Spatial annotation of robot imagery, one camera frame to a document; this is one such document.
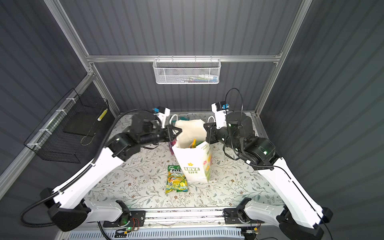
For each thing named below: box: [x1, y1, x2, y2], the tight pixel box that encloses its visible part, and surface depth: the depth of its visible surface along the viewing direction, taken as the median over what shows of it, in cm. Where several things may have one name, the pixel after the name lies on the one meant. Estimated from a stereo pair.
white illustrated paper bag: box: [171, 119, 213, 183], surface depth 66 cm
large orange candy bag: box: [190, 138, 197, 149], surface depth 70 cm
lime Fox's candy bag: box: [165, 165, 189, 194], surface depth 84 cm
